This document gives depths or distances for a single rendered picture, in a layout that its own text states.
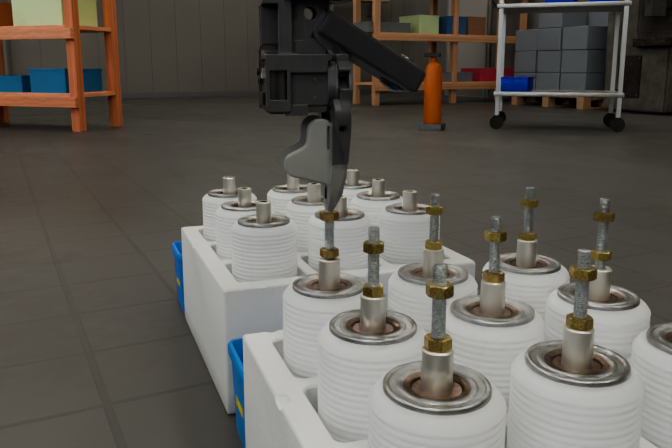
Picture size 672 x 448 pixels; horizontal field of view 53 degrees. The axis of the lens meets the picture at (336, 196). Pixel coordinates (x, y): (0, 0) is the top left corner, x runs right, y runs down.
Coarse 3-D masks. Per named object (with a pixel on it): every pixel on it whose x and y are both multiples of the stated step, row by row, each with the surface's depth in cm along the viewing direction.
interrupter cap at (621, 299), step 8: (560, 288) 67; (568, 288) 68; (616, 288) 68; (624, 288) 67; (560, 296) 66; (568, 296) 65; (616, 296) 66; (624, 296) 65; (632, 296) 65; (592, 304) 63; (600, 304) 63; (608, 304) 63; (616, 304) 63; (624, 304) 63; (632, 304) 63
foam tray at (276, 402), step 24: (264, 336) 74; (264, 360) 68; (264, 384) 65; (288, 384) 63; (312, 384) 63; (264, 408) 66; (288, 408) 59; (312, 408) 59; (264, 432) 67; (288, 432) 57; (312, 432) 55
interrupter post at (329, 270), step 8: (320, 264) 68; (328, 264) 68; (336, 264) 68; (320, 272) 68; (328, 272) 68; (336, 272) 68; (320, 280) 68; (328, 280) 68; (336, 280) 68; (320, 288) 68; (328, 288) 68; (336, 288) 68
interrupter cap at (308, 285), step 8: (296, 280) 70; (304, 280) 70; (312, 280) 70; (344, 280) 70; (352, 280) 70; (360, 280) 70; (296, 288) 67; (304, 288) 68; (312, 288) 68; (344, 288) 69; (352, 288) 68; (360, 288) 67; (312, 296) 66; (320, 296) 65; (328, 296) 65; (336, 296) 65; (344, 296) 66
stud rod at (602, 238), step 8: (600, 200) 64; (608, 200) 64; (600, 208) 64; (608, 208) 64; (600, 224) 64; (608, 224) 64; (600, 232) 64; (600, 240) 64; (600, 248) 65; (600, 264) 65
